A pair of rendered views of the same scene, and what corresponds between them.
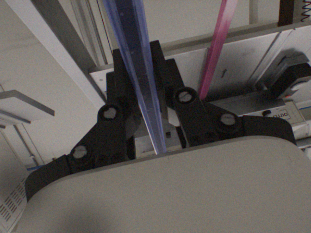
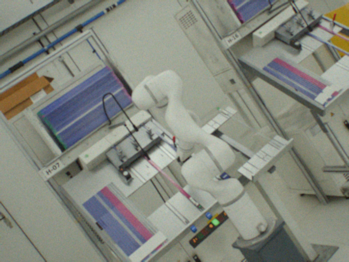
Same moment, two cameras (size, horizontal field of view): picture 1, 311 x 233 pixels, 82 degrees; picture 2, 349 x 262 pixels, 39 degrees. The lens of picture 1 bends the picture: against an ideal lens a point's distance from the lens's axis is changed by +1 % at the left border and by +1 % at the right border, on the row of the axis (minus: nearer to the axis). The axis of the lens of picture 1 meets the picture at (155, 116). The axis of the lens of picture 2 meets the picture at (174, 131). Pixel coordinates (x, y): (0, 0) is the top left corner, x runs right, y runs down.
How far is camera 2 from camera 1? 2.64 m
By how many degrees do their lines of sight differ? 37
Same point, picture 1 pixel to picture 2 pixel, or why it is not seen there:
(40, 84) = (187, 80)
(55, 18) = not seen: hidden behind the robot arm
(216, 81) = (146, 163)
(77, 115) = (143, 56)
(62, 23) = not seen: hidden behind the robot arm
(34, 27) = not seen: hidden behind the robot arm
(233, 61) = (149, 170)
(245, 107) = (130, 159)
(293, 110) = (90, 167)
